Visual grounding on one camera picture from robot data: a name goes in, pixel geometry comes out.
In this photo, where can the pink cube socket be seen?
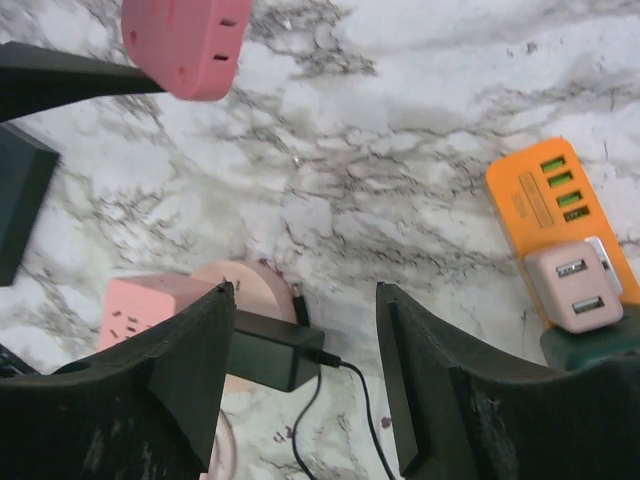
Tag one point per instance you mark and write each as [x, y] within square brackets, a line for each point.
[136, 303]

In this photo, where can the orange power strip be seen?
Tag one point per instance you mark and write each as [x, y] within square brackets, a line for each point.
[542, 196]

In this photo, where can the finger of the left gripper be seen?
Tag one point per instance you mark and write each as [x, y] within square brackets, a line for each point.
[35, 79]

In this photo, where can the black power adapter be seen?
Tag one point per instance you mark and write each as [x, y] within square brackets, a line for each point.
[272, 353]

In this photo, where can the dusty pink small charger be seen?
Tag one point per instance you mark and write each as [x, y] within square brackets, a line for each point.
[576, 285]

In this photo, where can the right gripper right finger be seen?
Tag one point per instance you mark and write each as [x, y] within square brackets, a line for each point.
[463, 409]

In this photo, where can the green cube socket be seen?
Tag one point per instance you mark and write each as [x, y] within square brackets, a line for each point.
[567, 351]

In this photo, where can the black foam mat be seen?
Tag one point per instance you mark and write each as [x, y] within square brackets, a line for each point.
[27, 167]

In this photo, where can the coral pink square charger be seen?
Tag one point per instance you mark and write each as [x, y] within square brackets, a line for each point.
[188, 47]

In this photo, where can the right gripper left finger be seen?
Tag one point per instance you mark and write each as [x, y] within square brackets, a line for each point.
[145, 408]

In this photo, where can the pink round power hub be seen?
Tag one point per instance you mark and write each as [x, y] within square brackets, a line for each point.
[261, 290]

